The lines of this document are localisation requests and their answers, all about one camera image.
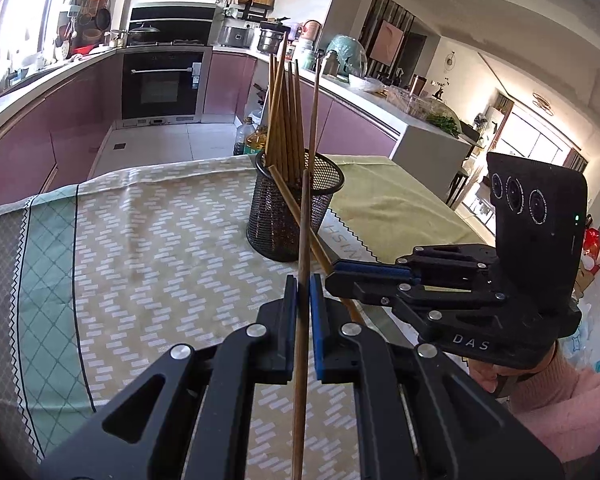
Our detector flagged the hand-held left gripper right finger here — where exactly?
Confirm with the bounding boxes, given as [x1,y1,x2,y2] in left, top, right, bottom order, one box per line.
[309,274,566,480]

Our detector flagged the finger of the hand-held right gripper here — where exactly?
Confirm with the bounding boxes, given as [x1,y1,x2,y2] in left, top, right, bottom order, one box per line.
[331,243,509,294]
[325,270,507,327]

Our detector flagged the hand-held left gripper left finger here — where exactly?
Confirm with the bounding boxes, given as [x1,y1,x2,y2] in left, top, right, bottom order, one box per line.
[37,275,299,480]

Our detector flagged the wooden chopstick red patterned end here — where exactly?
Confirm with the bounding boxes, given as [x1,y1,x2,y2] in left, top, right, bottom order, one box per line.
[269,165,367,327]
[291,169,312,480]

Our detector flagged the black mesh utensil holder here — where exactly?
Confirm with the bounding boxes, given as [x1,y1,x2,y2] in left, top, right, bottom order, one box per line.
[246,149,346,263]

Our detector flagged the bundle of wooden chopsticks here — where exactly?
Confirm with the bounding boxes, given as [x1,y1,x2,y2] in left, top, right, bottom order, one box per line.
[265,31,322,186]

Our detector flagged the person's right forearm pink sleeve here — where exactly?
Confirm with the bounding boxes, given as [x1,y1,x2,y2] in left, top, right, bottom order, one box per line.
[504,341,600,462]

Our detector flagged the hanging kitchen utensils rack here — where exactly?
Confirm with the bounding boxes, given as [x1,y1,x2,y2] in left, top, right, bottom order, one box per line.
[55,0,114,52]

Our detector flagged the person's right hand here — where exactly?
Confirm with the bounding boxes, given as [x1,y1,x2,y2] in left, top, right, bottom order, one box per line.
[467,361,512,399]

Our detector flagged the yellow cloth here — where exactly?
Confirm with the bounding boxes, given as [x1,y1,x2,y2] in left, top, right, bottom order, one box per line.
[325,154,484,267]

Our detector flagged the patterned beige green tablecloth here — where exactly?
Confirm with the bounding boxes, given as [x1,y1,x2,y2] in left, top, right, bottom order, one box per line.
[0,155,416,480]

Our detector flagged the green leafy vegetables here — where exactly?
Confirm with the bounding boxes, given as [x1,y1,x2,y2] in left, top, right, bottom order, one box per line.
[427,113,462,137]

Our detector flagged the pink base cabinets short run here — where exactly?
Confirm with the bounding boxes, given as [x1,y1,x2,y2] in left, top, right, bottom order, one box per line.
[205,52,399,162]

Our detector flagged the yellow cooking oil bottle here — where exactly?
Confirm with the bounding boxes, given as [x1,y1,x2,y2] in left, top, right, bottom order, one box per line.
[247,125,269,157]

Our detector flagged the clear glass tray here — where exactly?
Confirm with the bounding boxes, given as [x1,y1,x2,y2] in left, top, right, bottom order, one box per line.
[385,85,462,122]

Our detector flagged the dark liquid bottle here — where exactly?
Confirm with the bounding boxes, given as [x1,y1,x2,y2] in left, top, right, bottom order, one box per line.
[233,116,257,156]

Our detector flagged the white bowl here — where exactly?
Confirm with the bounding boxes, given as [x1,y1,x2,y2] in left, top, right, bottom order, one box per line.
[347,75,386,94]

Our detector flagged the steel thermos bottle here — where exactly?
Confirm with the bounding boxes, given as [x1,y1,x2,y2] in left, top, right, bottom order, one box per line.
[320,50,340,79]

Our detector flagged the teal covered appliance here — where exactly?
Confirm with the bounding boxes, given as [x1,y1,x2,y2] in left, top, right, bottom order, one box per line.
[326,34,369,81]

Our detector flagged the steel stock pot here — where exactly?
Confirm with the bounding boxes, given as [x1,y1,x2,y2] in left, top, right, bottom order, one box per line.
[256,22,287,56]

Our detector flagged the built-in black oven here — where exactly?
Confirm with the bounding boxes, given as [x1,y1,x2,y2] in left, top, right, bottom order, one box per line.
[120,50,207,122]

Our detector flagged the pink base cabinets long run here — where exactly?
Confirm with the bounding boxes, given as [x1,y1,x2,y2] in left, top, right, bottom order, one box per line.
[0,50,124,197]

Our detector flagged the black range hood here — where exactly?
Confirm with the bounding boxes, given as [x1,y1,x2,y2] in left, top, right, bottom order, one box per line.
[129,2,217,46]

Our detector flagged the wok with lid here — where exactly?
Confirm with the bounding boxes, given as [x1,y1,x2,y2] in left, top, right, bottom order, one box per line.
[127,22,161,44]

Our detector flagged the kitchen window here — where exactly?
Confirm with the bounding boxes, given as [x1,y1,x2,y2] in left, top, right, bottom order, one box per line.
[0,0,67,92]

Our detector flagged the pink framed wall picture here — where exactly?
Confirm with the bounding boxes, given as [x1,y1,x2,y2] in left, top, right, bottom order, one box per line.
[370,20,406,64]

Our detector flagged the dark slatted wall panel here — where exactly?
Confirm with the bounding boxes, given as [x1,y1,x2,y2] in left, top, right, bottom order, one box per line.
[357,0,417,74]

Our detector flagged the black wall rack with boards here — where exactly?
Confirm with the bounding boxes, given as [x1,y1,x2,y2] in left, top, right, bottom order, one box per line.
[222,0,279,19]

